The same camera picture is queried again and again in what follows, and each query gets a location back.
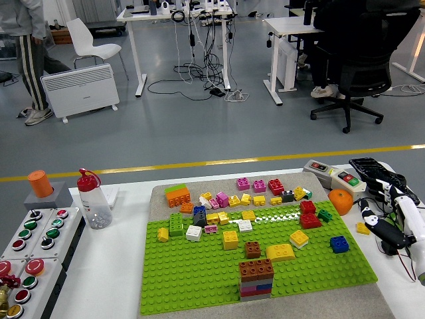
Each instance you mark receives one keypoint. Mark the white black-fingered right robot hand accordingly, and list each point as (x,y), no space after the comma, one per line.
(413,226)

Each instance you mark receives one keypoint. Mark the green studded baseplate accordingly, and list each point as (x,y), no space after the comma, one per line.
(186,272)

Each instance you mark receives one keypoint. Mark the wide red brick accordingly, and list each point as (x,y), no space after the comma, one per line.
(310,221)

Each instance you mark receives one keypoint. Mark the dark green white brick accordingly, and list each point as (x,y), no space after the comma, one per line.
(308,194)

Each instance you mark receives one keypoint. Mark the yellow and white brick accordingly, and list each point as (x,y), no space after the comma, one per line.
(299,239)

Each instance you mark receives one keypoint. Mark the yellow curved brick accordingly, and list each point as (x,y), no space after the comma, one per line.
(280,252)

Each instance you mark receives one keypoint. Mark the small yellow brick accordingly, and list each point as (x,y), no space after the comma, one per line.
(276,200)
(206,196)
(162,235)

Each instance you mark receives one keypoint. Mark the blue flat brick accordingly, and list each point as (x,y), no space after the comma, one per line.
(264,287)

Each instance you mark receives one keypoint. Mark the grey studded brick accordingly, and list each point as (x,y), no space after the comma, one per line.
(254,281)

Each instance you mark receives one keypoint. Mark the red flat brick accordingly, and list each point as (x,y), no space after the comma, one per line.
(255,293)

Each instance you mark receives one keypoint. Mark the grey flat brick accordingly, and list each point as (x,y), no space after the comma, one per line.
(255,298)

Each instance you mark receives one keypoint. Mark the magenta flat brick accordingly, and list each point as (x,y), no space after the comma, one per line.
(248,290)

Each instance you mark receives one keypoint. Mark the tall yellow brick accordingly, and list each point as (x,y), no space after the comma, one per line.
(229,240)

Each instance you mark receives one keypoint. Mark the magenta sloped brick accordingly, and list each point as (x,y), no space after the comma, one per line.
(223,198)

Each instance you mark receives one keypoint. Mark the light pink brick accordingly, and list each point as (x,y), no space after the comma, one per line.
(214,203)

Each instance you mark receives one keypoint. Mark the small pink flat brick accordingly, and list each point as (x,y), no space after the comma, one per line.
(210,229)

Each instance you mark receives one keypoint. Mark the narrow white brick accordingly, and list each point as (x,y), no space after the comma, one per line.
(204,202)

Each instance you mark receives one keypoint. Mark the dark grey sloped brick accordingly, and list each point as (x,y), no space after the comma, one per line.
(200,220)

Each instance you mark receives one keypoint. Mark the small blue brick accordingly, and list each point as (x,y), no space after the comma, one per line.
(199,210)

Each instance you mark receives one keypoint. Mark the small orange brick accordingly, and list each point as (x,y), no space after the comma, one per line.
(186,207)

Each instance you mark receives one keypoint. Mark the large orange brick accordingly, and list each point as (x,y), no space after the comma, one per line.
(178,199)

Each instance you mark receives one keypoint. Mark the tall lime green brick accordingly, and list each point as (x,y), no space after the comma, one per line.
(176,225)

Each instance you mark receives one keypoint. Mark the lime green flat brick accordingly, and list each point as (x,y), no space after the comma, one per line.
(175,189)

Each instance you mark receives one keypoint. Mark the small black module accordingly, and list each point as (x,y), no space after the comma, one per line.
(386,248)

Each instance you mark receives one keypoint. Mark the black plastic-wrapped device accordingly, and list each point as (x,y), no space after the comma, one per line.
(365,166)

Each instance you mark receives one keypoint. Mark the orange fruit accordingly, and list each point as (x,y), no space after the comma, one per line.
(340,201)

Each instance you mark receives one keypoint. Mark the grey station red green buttons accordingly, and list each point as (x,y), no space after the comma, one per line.
(337,174)

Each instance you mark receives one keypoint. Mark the grey station red black buttons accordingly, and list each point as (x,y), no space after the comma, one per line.
(310,167)

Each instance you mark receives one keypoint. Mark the white power strip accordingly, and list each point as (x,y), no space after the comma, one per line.
(388,88)

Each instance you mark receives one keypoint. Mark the black office chair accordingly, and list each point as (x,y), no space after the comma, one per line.
(365,73)

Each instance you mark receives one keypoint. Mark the white desk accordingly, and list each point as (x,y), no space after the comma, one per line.
(417,50)
(292,25)
(139,17)

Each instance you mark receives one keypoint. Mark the white ribbed panel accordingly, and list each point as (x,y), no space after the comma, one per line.
(285,66)

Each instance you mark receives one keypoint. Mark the white floor adapter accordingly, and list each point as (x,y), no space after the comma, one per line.
(237,95)

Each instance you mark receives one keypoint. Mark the person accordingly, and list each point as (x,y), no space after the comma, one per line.
(332,20)
(30,66)

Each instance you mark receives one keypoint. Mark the black floor adapter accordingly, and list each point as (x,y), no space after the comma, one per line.
(217,92)

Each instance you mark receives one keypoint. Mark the black bottle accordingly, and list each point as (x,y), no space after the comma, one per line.
(308,13)

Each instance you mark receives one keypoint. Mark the clear bottle red cap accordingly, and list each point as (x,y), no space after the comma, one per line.
(94,206)

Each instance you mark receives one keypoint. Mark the dark cylinder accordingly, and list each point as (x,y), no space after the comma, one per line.
(152,7)

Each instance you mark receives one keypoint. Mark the white box with green buttons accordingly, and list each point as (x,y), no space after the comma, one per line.
(64,234)
(34,237)

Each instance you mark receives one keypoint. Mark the grey block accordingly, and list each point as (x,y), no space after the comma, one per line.
(61,197)

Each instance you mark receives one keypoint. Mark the white panel heater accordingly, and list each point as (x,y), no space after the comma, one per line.
(79,89)

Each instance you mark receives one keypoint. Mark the white box with mushroom button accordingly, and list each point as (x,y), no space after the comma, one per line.
(46,282)
(18,264)

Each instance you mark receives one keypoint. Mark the white chair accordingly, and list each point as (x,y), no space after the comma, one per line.
(86,43)

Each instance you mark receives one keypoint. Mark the orange cylinder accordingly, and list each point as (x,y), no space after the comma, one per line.
(40,184)

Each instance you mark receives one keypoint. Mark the wooden crate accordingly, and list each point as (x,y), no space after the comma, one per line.
(63,36)

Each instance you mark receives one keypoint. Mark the floor socket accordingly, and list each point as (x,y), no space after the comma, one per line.
(20,114)

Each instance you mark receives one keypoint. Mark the brass fitting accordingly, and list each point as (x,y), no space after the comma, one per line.
(3,299)

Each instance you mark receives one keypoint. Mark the white switch plate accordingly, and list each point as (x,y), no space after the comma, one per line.
(113,196)

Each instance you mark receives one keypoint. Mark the white round camera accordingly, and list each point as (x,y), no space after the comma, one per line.
(165,8)

